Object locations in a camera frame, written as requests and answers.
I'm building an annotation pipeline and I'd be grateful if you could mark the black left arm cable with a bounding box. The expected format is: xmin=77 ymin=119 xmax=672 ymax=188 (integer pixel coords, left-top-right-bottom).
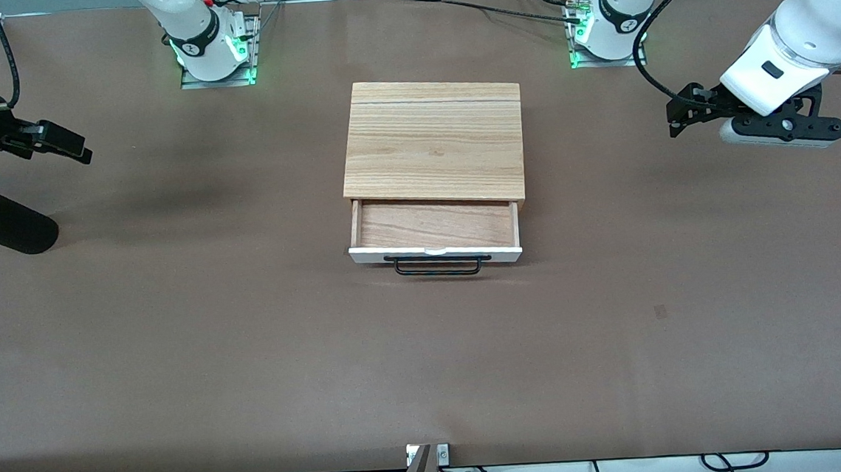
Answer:
xmin=628 ymin=0 xmax=746 ymax=106

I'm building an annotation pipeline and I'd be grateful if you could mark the black oblong object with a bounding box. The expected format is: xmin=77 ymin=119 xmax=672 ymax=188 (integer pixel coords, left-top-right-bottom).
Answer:
xmin=0 ymin=184 xmax=61 ymax=257

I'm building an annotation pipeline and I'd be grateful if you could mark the wooden drawer cabinet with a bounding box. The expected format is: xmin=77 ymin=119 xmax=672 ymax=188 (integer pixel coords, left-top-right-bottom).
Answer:
xmin=335 ymin=71 xmax=531 ymax=233

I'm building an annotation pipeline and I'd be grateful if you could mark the white-fronted wooden drawer black handle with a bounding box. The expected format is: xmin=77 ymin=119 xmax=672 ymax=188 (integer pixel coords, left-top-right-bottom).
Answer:
xmin=345 ymin=187 xmax=525 ymax=284

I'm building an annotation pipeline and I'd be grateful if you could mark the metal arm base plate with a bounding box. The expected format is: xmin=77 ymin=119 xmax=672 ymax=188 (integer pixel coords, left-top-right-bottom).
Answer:
xmin=175 ymin=13 xmax=265 ymax=92
xmin=564 ymin=0 xmax=651 ymax=72

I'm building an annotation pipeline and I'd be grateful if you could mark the black cable on table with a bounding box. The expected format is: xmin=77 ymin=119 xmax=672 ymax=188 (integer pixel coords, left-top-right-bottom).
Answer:
xmin=439 ymin=0 xmax=586 ymax=33

